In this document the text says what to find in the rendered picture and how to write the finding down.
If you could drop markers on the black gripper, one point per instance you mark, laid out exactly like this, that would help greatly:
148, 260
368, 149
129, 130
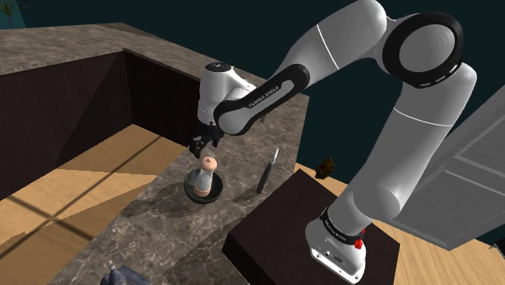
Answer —
208, 131

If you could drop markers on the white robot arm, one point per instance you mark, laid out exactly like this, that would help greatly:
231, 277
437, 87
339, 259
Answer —
410, 150

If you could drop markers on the grey wooden pepper mill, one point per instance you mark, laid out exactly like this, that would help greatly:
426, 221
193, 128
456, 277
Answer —
204, 179

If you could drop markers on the black bowl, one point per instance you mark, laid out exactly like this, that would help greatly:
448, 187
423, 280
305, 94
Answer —
216, 191

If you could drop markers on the dark robot stand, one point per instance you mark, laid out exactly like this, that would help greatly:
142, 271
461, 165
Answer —
276, 221

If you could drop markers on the small brown lumpy object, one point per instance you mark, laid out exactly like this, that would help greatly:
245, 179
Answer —
324, 167

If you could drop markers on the blue grey appliance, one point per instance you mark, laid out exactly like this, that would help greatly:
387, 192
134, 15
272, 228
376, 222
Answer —
122, 276

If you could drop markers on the green potted plant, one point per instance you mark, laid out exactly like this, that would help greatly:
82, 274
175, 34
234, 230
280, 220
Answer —
10, 12

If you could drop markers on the grey panelled door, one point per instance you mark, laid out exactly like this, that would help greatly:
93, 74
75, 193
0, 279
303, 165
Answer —
465, 185

